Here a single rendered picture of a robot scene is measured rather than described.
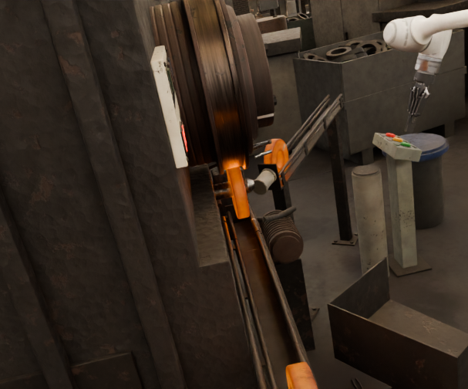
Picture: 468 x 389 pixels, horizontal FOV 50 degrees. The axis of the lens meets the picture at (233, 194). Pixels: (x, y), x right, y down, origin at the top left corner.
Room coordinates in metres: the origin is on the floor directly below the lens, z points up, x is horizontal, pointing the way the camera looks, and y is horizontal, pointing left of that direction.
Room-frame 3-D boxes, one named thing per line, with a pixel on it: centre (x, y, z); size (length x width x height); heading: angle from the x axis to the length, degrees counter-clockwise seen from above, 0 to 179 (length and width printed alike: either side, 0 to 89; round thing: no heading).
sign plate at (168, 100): (0.95, 0.08, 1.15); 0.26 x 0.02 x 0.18; 2
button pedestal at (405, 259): (2.00, -0.72, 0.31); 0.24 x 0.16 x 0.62; 2
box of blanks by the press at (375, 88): (3.79, -1.20, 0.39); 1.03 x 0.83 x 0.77; 107
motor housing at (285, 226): (1.63, -0.14, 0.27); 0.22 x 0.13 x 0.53; 2
